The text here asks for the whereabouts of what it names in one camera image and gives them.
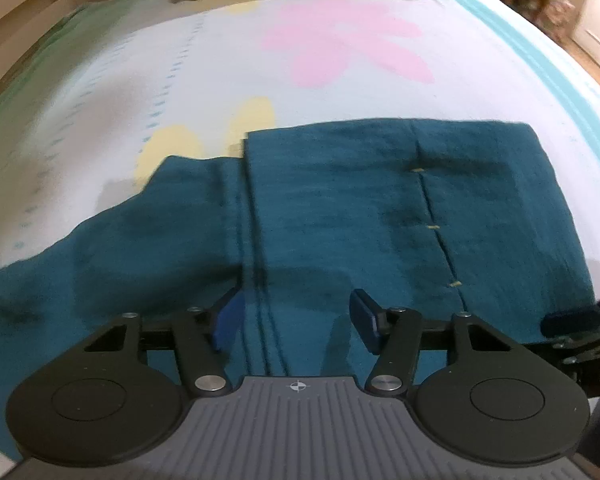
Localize teal pants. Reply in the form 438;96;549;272
0;119;594;453

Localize floral storage box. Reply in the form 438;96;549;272
533;0;577;44

